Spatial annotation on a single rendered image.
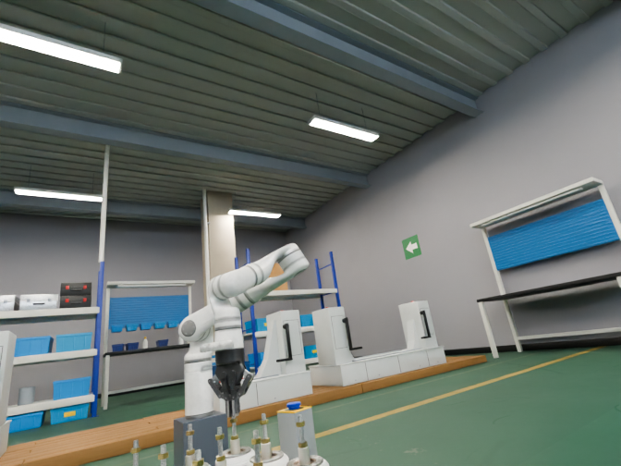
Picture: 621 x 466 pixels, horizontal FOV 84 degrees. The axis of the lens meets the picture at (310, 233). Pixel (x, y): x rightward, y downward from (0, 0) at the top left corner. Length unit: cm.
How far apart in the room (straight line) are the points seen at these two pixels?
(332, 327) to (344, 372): 41
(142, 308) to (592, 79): 748
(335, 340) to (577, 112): 433
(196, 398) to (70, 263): 827
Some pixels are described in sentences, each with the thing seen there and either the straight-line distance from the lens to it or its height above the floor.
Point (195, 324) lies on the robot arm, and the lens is 129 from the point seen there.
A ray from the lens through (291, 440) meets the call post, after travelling 106.
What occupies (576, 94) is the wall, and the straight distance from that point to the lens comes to 600.
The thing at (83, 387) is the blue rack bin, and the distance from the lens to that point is 541.
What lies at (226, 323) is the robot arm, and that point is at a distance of 96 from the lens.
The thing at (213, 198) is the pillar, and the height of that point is 381.
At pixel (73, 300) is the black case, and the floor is 142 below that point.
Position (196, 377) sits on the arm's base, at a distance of 130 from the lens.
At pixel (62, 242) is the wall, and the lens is 956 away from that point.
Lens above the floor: 48
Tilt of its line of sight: 18 degrees up
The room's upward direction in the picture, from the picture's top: 8 degrees counter-clockwise
